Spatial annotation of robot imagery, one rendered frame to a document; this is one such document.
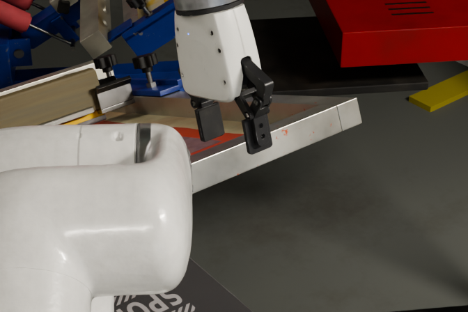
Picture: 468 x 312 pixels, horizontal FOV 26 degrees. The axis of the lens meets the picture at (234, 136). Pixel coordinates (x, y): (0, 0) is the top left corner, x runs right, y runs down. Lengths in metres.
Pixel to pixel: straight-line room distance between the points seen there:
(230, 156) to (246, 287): 1.98
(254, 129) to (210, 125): 0.10
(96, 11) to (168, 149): 1.58
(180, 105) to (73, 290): 1.16
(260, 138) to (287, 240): 2.38
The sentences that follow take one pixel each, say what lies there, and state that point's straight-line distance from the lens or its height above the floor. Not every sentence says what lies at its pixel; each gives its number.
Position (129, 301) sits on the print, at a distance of 1.76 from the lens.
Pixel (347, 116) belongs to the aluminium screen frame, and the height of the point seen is 1.38.
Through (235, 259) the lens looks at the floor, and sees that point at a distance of 3.38.
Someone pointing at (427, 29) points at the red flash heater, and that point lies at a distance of 2.35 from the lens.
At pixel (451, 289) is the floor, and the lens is 3.33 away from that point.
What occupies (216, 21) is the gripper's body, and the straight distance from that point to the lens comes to 1.07.
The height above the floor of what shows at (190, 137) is 1.26.
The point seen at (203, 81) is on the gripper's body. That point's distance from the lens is 1.11.
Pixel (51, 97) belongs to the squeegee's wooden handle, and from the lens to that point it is 1.83.
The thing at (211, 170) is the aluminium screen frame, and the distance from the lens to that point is 1.28.
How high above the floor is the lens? 2.08
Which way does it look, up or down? 31 degrees down
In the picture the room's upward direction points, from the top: straight up
